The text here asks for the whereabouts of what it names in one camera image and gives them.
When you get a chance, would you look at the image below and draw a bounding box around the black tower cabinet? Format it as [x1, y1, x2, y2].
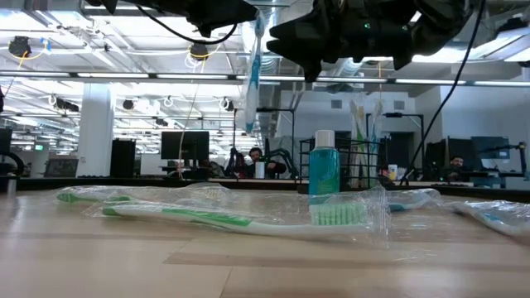
[109, 138, 137, 178]

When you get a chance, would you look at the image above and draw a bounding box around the blue box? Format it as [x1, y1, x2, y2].
[471, 175, 506, 188]

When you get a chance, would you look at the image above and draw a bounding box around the silver corrugated ceiling duct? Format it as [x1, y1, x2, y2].
[236, 0, 291, 137]

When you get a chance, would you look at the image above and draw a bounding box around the small dark monitor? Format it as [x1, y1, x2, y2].
[44, 158, 79, 178]

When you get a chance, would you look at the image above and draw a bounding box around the black computer monitor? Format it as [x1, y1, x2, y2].
[471, 136, 511, 161]
[160, 131, 210, 161]

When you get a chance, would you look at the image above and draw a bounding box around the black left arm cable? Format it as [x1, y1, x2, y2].
[135, 4, 239, 46]

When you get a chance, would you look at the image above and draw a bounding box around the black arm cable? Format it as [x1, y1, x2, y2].
[135, 4, 239, 46]
[401, 0, 486, 185]

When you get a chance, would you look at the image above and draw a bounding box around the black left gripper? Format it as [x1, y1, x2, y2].
[123, 0, 258, 37]

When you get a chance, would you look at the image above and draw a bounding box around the long ceiling light strip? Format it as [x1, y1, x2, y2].
[0, 70, 530, 88]

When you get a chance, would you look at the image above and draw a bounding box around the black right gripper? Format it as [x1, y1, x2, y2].
[267, 0, 415, 82]

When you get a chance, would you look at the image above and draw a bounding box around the green toothbrush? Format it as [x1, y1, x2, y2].
[55, 185, 137, 206]
[82, 185, 393, 250]
[356, 103, 372, 188]

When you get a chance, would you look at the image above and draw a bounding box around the black wire basket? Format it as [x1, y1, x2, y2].
[296, 137, 385, 195]

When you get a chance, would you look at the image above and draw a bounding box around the teal mouthwash bottle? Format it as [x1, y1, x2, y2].
[308, 129, 341, 204]

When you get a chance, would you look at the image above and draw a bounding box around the white column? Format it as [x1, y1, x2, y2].
[76, 82, 115, 178]

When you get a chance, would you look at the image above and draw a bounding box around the black ceiling camera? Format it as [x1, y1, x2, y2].
[7, 36, 32, 58]
[189, 42, 210, 61]

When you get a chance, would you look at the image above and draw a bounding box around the person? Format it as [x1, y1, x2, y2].
[442, 155, 471, 181]
[242, 147, 287, 180]

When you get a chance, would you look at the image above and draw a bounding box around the silver spiral ceiling duct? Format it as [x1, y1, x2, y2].
[326, 55, 376, 82]

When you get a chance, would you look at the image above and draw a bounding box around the orange toothbrush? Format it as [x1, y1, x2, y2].
[136, 183, 310, 204]

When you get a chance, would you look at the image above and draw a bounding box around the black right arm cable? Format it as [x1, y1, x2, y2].
[401, 0, 486, 185]

